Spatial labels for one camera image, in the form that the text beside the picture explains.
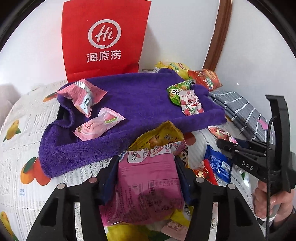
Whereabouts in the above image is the purple towel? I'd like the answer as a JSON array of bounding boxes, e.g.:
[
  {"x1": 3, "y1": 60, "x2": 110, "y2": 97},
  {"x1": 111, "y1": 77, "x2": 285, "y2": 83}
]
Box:
[{"x1": 39, "y1": 68, "x2": 226, "y2": 178}]

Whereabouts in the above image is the grey checked cloth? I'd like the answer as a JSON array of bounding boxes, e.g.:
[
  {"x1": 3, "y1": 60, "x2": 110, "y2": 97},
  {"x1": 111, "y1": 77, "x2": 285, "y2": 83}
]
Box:
[{"x1": 209, "y1": 90, "x2": 268, "y2": 142}]

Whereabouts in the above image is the green chicken snack packet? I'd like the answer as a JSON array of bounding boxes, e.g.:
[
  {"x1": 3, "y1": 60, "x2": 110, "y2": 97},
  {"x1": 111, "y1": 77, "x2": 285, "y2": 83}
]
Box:
[{"x1": 166, "y1": 79, "x2": 192, "y2": 106}]

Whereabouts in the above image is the large pink snack bag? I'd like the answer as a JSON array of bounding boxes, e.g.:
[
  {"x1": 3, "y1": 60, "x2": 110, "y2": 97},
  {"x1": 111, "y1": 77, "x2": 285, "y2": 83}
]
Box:
[{"x1": 100, "y1": 142, "x2": 186, "y2": 226}]

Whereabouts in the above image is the pink white label packet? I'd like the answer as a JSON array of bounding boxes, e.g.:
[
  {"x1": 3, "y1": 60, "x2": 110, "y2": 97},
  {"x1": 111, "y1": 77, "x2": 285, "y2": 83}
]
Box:
[{"x1": 161, "y1": 220, "x2": 188, "y2": 241}]

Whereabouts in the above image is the pink barcode snack packet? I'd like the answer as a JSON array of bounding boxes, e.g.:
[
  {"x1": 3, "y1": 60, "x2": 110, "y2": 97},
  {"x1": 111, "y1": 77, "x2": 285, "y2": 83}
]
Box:
[{"x1": 57, "y1": 79, "x2": 107, "y2": 118}]

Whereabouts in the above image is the yellow chips bag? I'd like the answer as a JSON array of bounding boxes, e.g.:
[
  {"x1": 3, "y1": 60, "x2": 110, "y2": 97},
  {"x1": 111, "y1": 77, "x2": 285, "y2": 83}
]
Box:
[{"x1": 154, "y1": 61, "x2": 190, "y2": 80}]

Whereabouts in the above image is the strawberry print snack packet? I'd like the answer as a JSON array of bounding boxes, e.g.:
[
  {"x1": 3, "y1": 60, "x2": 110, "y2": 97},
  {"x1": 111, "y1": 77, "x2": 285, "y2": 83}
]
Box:
[{"x1": 179, "y1": 90, "x2": 204, "y2": 116}]

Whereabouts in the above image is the blue snack packet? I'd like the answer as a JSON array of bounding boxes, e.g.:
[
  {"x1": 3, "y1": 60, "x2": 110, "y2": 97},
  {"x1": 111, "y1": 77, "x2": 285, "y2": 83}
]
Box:
[{"x1": 204, "y1": 145, "x2": 232, "y2": 183}]

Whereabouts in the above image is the person's right hand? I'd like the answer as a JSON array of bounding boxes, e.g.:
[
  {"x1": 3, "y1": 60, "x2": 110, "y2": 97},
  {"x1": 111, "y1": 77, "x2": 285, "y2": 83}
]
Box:
[{"x1": 254, "y1": 181, "x2": 295, "y2": 223}]

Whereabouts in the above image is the red gold snack packet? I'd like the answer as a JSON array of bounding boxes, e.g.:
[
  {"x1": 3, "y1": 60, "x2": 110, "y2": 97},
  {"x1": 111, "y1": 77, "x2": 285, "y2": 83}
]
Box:
[{"x1": 193, "y1": 159, "x2": 218, "y2": 186}]

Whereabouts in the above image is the fruit print tablecloth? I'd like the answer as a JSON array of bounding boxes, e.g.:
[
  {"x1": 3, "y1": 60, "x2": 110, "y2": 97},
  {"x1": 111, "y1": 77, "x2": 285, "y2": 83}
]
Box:
[{"x1": 1, "y1": 81, "x2": 257, "y2": 240}]

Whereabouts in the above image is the yellow snack packet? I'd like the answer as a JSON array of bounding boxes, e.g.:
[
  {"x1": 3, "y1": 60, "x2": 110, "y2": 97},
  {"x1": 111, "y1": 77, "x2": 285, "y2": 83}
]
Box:
[{"x1": 128, "y1": 120, "x2": 184, "y2": 151}]

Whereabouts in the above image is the red paper shopping bag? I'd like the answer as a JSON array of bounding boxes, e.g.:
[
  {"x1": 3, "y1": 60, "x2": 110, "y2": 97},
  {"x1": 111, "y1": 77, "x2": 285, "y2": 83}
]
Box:
[{"x1": 61, "y1": 1, "x2": 151, "y2": 82}]

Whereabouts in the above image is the orange chips bag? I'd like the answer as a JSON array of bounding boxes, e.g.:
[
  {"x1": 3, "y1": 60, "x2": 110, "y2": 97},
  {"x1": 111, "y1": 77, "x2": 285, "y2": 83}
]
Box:
[{"x1": 188, "y1": 69, "x2": 223, "y2": 91}]

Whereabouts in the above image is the brown wooden door frame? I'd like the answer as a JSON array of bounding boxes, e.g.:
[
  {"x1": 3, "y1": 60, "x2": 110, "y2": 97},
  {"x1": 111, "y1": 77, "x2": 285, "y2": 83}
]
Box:
[{"x1": 203, "y1": 0, "x2": 233, "y2": 71}]

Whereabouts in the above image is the pale pink peach packet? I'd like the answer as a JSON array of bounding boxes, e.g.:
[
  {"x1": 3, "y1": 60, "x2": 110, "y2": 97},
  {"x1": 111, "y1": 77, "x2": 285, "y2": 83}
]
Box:
[{"x1": 73, "y1": 108, "x2": 125, "y2": 141}]

